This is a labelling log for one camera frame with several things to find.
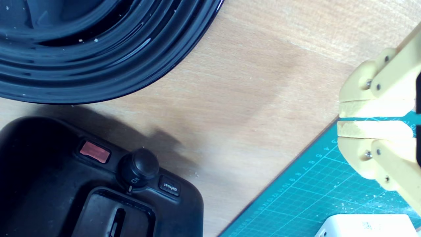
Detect white block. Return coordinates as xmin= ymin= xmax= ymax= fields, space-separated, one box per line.
xmin=314 ymin=214 xmax=418 ymax=237

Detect black two-slot toaster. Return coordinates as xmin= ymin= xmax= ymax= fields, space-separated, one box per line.
xmin=0 ymin=116 xmax=204 ymax=237

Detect black plate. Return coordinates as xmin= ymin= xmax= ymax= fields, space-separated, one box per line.
xmin=0 ymin=0 xmax=225 ymax=105

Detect green cutting mat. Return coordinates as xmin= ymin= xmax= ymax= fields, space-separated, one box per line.
xmin=219 ymin=110 xmax=421 ymax=237

